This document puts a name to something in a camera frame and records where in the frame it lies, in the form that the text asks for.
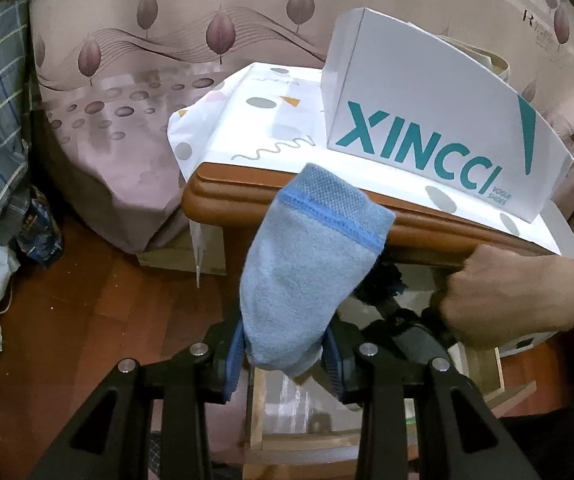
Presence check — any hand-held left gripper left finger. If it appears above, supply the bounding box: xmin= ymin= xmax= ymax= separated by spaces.
xmin=27 ymin=320 xmax=248 ymax=480

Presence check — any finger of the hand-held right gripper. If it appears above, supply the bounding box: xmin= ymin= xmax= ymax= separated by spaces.
xmin=374 ymin=292 xmax=420 ymax=335

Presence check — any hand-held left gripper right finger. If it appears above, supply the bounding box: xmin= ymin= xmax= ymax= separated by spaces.
xmin=319 ymin=320 xmax=538 ymax=480

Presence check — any dark navy sock roll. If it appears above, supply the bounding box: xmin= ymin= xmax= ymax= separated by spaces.
xmin=354 ymin=255 xmax=409 ymax=307

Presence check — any wooden drawer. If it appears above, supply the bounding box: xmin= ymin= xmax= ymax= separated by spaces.
xmin=244 ymin=340 xmax=508 ymax=454

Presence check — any light blue sock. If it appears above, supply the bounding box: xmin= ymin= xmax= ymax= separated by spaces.
xmin=239 ymin=162 xmax=398 ymax=379

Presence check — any person's right hand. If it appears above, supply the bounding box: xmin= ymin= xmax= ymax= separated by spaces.
xmin=429 ymin=247 xmax=574 ymax=352

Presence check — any beige box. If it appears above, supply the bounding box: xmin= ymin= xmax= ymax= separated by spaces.
xmin=137 ymin=232 xmax=228 ymax=277

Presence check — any person's dark trouser leg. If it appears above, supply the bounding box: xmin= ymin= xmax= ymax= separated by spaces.
xmin=496 ymin=404 xmax=574 ymax=480

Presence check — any brown wooden nightstand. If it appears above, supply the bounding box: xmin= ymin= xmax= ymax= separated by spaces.
xmin=181 ymin=162 xmax=574 ymax=480

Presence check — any white shoe box teal print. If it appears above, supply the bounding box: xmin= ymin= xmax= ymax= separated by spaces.
xmin=319 ymin=7 xmax=574 ymax=224

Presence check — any white patterned table cover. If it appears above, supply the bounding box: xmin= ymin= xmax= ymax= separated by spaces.
xmin=167 ymin=62 xmax=574 ymax=358

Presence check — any blue plastic package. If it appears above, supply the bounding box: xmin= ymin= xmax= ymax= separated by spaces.
xmin=16 ymin=185 xmax=64 ymax=267

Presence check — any beige paper bag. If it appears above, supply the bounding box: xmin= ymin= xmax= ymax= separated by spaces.
xmin=439 ymin=35 xmax=510 ymax=84

